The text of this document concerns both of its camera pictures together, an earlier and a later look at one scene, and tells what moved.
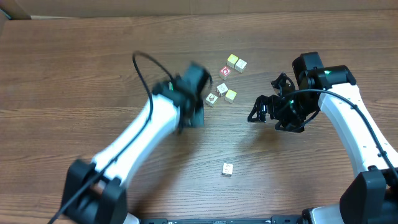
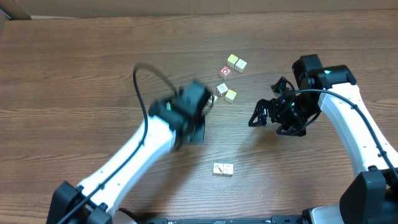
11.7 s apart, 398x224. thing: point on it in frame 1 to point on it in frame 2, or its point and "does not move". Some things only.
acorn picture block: x=211 y=99 does not move
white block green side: x=227 y=169 does not move
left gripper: x=193 y=112 to x=199 y=131
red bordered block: x=224 y=72 does not move
